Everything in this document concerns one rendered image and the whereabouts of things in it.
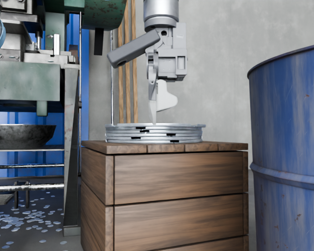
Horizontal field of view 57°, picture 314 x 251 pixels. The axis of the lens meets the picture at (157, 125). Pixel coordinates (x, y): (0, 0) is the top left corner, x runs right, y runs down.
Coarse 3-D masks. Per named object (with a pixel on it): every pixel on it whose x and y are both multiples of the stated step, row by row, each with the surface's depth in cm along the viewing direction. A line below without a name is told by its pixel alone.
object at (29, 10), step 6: (0, 0) 120; (6, 0) 120; (12, 0) 121; (18, 0) 120; (24, 0) 122; (30, 0) 126; (6, 6) 120; (12, 6) 121; (18, 6) 121; (24, 6) 122; (30, 6) 125; (36, 6) 137; (12, 12) 124; (18, 12) 124; (24, 12) 125; (30, 12) 125; (36, 12) 137
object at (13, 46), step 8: (8, 24) 105; (16, 24) 105; (8, 32) 113; (16, 32) 113; (24, 32) 113; (8, 40) 114; (16, 40) 115; (24, 40) 120; (0, 48) 113; (8, 48) 114; (16, 48) 115; (24, 48) 120; (0, 56) 112; (8, 56) 114; (16, 56) 114
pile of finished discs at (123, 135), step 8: (112, 128) 79; (120, 128) 76; (128, 128) 75; (136, 128) 84; (144, 128) 82; (152, 128) 74; (160, 128) 74; (168, 128) 74; (176, 128) 75; (184, 128) 76; (192, 128) 78; (200, 128) 82; (120, 136) 97; (128, 136) 75; (136, 136) 74; (144, 136) 74; (152, 136) 74; (160, 136) 74; (168, 136) 74; (176, 136) 100; (184, 136) 98; (192, 136) 95; (200, 136) 82
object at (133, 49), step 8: (152, 32) 58; (136, 40) 58; (144, 40) 58; (152, 40) 58; (120, 48) 58; (128, 48) 58; (136, 48) 58; (144, 48) 59; (112, 56) 58; (120, 56) 58; (128, 56) 59; (136, 56) 62; (112, 64) 59; (120, 64) 60
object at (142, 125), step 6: (108, 126) 77; (114, 126) 75; (120, 126) 73; (126, 126) 73; (132, 126) 73; (138, 126) 73; (144, 126) 73; (150, 126) 73; (156, 126) 73; (162, 126) 73; (168, 126) 73; (174, 126) 73; (180, 126) 73; (186, 126) 73; (192, 126) 76; (198, 126) 75; (204, 126) 79
